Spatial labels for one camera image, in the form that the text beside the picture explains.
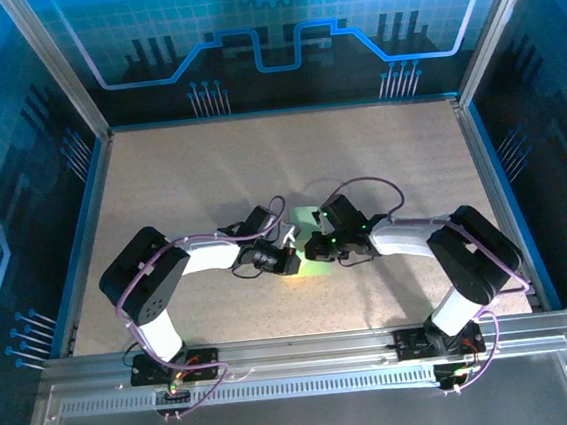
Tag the green paper sheet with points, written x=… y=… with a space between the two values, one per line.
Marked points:
x=304 y=218

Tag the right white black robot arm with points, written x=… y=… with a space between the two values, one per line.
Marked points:
x=473 y=254

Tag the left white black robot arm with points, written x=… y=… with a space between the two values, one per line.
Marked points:
x=144 y=281

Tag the small LED circuit board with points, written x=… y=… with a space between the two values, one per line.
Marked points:
x=172 y=391

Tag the grey metal plate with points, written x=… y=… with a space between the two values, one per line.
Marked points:
x=308 y=421

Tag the blue table edge strip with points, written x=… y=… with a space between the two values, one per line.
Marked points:
x=78 y=247
x=512 y=200

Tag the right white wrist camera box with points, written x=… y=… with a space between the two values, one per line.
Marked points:
x=320 y=221

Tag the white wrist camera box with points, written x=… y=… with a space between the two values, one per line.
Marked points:
x=289 y=234
x=320 y=221

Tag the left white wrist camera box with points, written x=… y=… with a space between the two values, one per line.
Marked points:
x=289 y=234

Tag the aluminium cross rail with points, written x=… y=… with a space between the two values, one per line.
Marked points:
x=302 y=351

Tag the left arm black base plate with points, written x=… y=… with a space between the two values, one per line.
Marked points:
x=202 y=363

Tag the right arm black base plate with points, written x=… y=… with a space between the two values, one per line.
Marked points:
x=409 y=346

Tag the aluminium side rail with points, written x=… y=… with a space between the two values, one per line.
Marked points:
x=88 y=246
x=498 y=202

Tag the aluminium frame post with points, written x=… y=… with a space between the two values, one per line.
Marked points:
x=56 y=68
x=496 y=26

